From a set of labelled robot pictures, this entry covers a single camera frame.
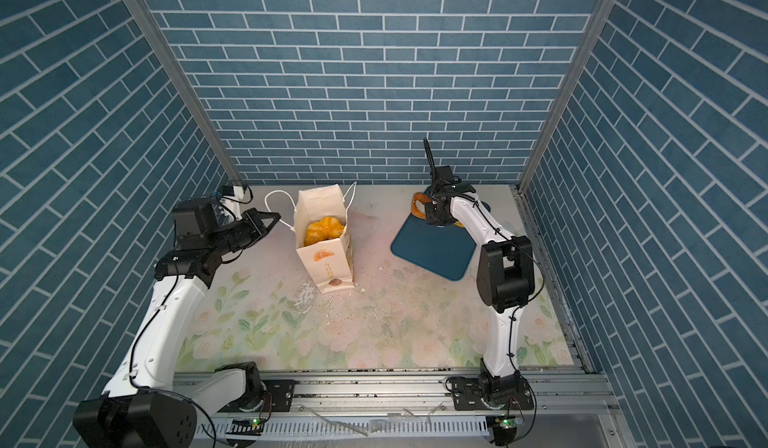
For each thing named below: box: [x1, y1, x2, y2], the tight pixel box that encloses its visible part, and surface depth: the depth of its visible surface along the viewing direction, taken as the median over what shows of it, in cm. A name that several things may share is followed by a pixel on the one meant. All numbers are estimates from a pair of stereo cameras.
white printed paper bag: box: [264, 182, 357, 294], surface depth 86 cm
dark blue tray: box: [391, 215, 477, 281], surface depth 104 cm
